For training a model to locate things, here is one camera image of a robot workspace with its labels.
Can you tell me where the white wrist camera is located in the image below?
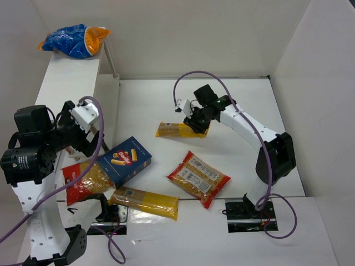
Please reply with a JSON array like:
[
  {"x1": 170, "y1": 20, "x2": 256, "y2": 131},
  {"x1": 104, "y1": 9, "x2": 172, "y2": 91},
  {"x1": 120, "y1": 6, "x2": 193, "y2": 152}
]
[
  {"x1": 70, "y1": 103, "x2": 99, "y2": 133},
  {"x1": 175, "y1": 99, "x2": 196, "y2": 117}
]

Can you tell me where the red macaroni bag right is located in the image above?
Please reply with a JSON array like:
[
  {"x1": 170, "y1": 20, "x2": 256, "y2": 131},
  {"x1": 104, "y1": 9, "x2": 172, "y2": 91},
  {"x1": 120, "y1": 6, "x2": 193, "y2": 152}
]
[{"x1": 167, "y1": 151, "x2": 231, "y2": 209}]

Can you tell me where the blue Barilla pasta box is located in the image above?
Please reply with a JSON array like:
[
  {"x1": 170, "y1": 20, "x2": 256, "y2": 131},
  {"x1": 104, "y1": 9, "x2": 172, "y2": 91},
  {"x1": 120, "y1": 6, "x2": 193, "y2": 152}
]
[{"x1": 97, "y1": 136, "x2": 152, "y2": 188}]

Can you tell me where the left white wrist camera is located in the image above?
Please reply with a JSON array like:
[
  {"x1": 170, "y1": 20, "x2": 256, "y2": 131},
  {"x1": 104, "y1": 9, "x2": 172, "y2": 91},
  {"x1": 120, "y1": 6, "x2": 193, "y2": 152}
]
[{"x1": 70, "y1": 103, "x2": 99, "y2": 133}]

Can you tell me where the red macaroni bag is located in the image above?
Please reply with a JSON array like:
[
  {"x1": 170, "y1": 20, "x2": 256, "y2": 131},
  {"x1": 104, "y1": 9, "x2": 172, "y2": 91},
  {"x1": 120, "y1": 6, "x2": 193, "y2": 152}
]
[
  {"x1": 62, "y1": 160, "x2": 114, "y2": 206},
  {"x1": 167, "y1": 151, "x2": 231, "y2": 209}
]

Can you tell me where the red macaroni bag left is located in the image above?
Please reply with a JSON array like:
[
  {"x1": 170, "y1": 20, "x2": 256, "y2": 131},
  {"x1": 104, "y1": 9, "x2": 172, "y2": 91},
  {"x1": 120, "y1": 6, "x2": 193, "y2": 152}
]
[{"x1": 62, "y1": 160, "x2": 114, "y2": 206}]

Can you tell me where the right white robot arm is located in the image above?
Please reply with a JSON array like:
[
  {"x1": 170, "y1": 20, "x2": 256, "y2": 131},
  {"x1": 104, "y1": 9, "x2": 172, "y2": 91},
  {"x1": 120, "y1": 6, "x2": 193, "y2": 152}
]
[{"x1": 175, "y1": 85, "x2": 296, "y2": 212}]

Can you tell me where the white shelf with metal legs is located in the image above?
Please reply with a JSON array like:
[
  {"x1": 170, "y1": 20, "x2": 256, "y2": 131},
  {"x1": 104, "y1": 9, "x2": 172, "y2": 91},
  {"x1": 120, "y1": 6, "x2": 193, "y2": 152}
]
[{"x1": 35, "y1": 38, "x2": 120, "y2": 149}]

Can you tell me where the purple cable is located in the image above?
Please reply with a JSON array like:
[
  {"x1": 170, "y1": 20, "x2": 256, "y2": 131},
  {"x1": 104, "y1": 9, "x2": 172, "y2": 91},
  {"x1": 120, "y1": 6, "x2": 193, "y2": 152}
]
[
  {"x1": 0, "y1": 95, "x2": 126, "y2": 264},
  {"x1": 173, "y1": 70, "x2": 298, "y2": 239}
]

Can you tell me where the blue and orange snack bag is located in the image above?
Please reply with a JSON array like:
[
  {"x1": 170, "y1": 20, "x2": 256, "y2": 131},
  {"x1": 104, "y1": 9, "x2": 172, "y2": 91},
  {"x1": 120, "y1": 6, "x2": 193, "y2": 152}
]
[{"x1": 38, "y1": 24, "x2": 111, "y2": 59}]

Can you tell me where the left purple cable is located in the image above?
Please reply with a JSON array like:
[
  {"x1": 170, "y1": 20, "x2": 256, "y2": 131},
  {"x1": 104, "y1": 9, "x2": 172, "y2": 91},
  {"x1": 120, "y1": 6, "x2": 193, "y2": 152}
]
[{"x1": 0, "y1": 95, "x2": 126, "y2": 264}]

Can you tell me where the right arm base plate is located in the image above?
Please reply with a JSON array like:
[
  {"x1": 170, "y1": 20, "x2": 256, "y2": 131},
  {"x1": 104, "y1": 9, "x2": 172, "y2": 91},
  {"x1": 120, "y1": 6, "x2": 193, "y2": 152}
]
[{"x1": 222, "y1": 199, "x2": 278, "y2": 233}]

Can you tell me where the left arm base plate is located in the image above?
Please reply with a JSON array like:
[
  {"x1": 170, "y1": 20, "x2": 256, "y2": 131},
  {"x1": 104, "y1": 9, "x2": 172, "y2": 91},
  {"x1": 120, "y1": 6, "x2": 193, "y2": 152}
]
[{"x1": 87, "y1": 205, "x2": 129, "y2": 236}]

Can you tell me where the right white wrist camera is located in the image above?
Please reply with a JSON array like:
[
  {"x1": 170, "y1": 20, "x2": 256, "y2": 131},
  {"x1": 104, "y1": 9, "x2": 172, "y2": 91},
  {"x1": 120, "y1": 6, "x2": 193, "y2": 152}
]
[{"x1": 175, "y1": 99, "x2": 196, "y2": 117}]

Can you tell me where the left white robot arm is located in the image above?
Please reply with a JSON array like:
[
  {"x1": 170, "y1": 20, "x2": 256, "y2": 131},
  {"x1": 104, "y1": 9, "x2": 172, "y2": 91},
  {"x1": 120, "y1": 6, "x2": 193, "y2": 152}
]
[{"x1": 1, "y1": 96, "x2": 105, "y2": 265}]

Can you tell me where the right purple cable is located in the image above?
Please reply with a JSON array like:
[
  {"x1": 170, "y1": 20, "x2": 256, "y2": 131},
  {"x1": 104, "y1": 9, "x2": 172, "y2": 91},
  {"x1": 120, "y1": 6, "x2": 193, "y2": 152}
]
[{"x1": 173, "y1": 70, "x2": 298, "y2": 239}]

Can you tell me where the yellow spaghetti pack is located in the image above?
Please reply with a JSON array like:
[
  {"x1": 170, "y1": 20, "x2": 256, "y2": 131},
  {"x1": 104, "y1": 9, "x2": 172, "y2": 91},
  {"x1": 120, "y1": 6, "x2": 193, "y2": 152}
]
[
  {"x1": 108, "y1": 187, "x2": 179, "y2": 221},
  {"x1": 155, "y1": 122, "x2": 209, "y2": 139}
]

